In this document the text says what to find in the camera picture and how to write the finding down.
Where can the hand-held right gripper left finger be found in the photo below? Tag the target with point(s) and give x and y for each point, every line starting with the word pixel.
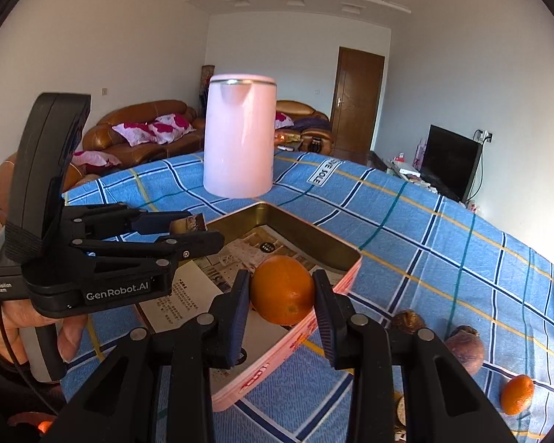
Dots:
pixel 237 320

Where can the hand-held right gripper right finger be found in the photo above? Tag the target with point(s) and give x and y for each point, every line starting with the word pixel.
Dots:
pixel 325 320

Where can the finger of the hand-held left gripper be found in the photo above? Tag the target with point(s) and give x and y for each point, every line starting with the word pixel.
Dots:
pixel 152 224
pixel 198 243

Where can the striped brown taro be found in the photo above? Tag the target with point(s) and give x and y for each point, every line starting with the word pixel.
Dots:
pixel 189 224

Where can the large orange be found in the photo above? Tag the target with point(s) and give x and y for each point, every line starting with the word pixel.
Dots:
pixel 281 290

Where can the pink metal tin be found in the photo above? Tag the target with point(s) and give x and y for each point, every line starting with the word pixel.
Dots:
pixel 277 360

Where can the dark brown taro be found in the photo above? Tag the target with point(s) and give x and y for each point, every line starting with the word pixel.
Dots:
pixel 408 320

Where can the kiwi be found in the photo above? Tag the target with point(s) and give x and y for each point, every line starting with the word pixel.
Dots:
pixel 399 410

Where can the large purple taro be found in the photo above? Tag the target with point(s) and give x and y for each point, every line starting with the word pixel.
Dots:
pixel 464 348

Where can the small orange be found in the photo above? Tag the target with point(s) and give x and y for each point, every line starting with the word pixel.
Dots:
pixel 517 394

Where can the person's left forearm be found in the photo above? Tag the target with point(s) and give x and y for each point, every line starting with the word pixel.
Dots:
pixel 9 392

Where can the person's left hand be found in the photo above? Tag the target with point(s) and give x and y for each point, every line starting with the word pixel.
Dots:
pixel 2 327

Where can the newspaper lining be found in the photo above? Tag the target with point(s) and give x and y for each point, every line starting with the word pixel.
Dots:
pixel 184 295

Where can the floral pink pillow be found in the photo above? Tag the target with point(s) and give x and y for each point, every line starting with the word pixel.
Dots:
pixel 173 124
pixel 134 134

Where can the long brown leather sofa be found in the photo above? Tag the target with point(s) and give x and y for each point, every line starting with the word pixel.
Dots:
pixel 134 110

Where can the pink kettle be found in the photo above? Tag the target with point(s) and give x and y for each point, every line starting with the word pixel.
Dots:
pixel 240 138

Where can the blue plaid tablecloth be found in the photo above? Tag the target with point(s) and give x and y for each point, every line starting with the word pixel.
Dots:
pixel 420 240

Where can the coffee table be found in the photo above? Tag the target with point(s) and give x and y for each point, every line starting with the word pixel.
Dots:
pixel 304 140

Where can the small floral pillow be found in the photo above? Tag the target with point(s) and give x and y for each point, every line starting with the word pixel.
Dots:
pixel 284 120

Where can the brown leather armchair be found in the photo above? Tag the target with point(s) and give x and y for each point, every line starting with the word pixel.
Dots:
pixel 300 110

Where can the white television stand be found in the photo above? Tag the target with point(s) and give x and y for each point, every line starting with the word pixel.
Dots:
pixel 406 170

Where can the pink bottles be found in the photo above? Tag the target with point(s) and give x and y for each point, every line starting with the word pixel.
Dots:
pixel 419 154

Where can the black television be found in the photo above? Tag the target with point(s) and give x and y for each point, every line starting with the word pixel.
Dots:
pixel 448 161

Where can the dark wooden door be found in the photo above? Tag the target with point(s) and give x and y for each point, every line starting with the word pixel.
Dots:
pixel 355 101

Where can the wall socket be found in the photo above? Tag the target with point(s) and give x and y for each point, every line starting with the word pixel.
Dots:
pixel 487 136

